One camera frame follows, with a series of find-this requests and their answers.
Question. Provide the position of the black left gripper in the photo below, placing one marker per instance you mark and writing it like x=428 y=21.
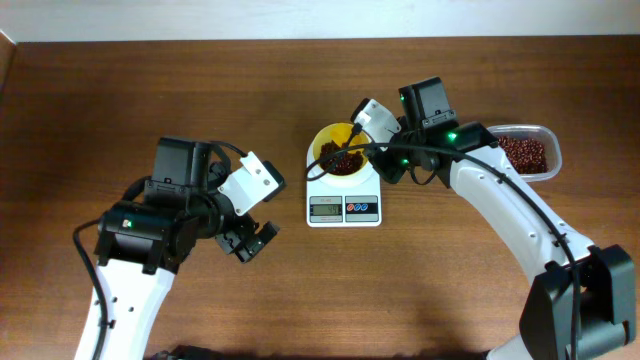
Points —
x=242 y=242

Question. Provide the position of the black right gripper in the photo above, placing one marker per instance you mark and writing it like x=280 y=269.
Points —
x=382 y=163

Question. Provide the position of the white digital kitchen scale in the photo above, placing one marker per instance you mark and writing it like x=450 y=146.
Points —
x=352 y=200

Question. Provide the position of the yellow plastic measuring scoop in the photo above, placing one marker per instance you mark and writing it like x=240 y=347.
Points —
x=341 y=134

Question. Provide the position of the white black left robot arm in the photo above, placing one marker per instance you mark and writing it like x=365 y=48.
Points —
x=192 y=194

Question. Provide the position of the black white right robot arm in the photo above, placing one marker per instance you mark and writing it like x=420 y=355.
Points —
x=582 y=300

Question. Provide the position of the yellow plastic bowl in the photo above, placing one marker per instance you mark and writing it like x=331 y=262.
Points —
x=349 y=164

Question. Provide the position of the red adzuki beans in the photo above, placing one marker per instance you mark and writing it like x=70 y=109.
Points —
x=526 y=155

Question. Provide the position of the clear plastic food container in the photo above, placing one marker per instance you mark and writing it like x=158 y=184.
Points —
x=541 y=134

